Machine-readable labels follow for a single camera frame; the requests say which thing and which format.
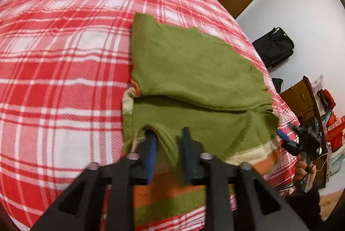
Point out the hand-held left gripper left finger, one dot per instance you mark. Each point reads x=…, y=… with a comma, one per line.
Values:
x=151, y=155

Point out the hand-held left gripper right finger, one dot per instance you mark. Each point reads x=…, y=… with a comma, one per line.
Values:
x=186, y=155

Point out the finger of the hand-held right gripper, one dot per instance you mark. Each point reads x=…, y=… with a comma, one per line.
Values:
x=283, y=136

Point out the green orange cream knit sweater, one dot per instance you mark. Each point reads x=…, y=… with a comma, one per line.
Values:
x=188, y=72

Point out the red clothes pile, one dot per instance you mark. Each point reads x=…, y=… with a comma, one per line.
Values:
x=334, y=123

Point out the person's right hand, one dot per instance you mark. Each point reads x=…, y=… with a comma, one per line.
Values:
x=301, y=170

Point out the brown wooden cabinet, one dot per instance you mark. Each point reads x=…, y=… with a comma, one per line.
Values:
x=296, y=97

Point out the black bag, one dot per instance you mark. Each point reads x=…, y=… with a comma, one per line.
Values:
x=277, y=85

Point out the black suitcase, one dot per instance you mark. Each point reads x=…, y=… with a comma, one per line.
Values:
x=273, y=49

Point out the red white plaid blanket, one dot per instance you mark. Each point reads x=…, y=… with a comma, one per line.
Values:
x=54, y=72

